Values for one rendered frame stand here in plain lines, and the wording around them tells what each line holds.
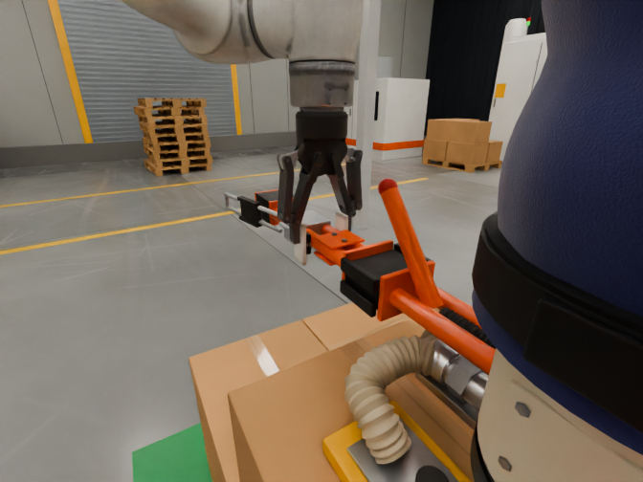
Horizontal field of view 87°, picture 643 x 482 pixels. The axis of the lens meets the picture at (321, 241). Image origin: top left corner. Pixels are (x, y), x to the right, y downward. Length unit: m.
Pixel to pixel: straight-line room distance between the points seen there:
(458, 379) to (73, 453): 1.65
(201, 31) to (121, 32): 8.83
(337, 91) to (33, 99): 9.01
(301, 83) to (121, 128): 8.82
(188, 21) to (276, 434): 0.50
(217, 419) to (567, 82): 0.95
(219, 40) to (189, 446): 1.48
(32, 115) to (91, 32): 2.06
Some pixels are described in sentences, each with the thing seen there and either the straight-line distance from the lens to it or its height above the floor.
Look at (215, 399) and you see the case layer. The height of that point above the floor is 0.54.
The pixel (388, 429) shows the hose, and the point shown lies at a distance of 0.36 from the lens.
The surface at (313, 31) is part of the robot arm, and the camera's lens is 0.47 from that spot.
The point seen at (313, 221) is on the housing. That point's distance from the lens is 0.58.
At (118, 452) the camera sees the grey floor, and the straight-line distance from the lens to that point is 1.77.
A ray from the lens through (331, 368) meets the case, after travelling 0.50.
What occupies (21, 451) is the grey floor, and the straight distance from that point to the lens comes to 1.98.
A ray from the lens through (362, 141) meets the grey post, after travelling 3.43.
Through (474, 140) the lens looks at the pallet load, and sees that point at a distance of 7.05.
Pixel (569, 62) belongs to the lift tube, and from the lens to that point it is 0.21.
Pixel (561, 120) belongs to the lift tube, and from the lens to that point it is 0.20.
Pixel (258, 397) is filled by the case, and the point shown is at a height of 0.94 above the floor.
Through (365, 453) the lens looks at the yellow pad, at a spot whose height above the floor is 0.97.
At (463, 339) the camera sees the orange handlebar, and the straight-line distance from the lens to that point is 0.35.
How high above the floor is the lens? 1.29
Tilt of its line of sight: 23 degrees down
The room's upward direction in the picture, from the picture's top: straight up
